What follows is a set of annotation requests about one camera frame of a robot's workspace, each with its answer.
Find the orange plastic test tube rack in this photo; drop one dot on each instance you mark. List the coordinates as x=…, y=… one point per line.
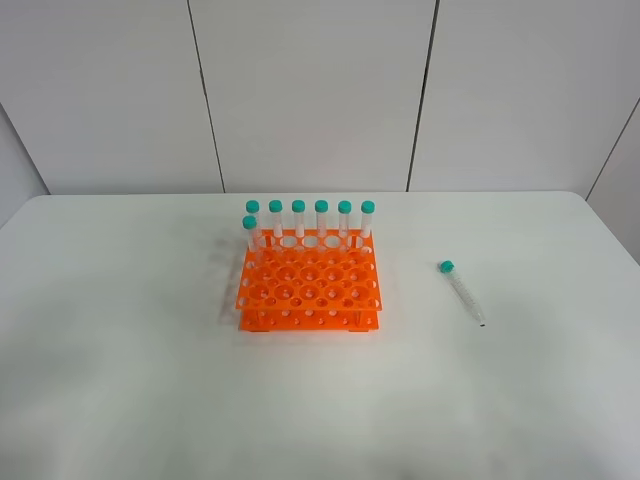
x=310, y=284

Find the front-left teal-capped racked tube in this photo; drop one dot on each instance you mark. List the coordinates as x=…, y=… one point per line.
x=252, y=230

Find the back-row teal-capped tube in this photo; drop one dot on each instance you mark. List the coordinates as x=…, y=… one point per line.
x=344, y=209
x=275, y=209
x=253, y=207
x=367, y=210
x=321, y=209
x=298, y=208

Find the teal-capped test tube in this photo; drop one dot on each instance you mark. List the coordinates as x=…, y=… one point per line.
x=472, y=306

